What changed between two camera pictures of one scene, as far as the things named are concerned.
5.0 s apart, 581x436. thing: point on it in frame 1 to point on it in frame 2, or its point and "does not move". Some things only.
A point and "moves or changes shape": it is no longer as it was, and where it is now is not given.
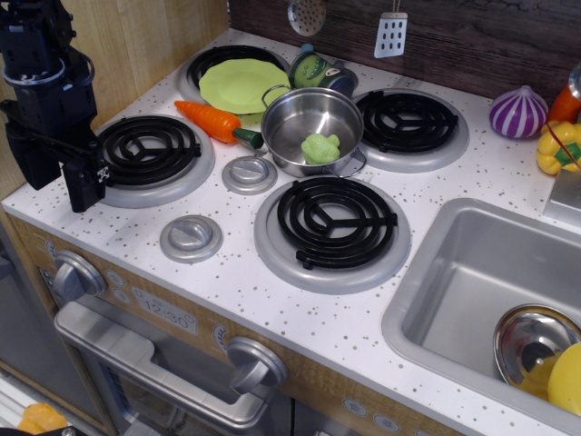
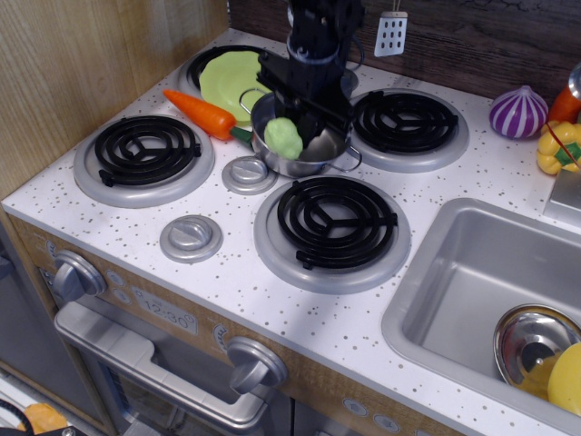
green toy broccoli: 317,148 to 282,137
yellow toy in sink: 557,379 does not move
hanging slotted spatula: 391,33 does not move
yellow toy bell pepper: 552,157 does not move
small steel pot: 310,131 moves or changes shape
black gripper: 48,124 to 319,87
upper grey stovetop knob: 250,175 does not move
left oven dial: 74,276 does not move
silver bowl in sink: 528,340 does not move
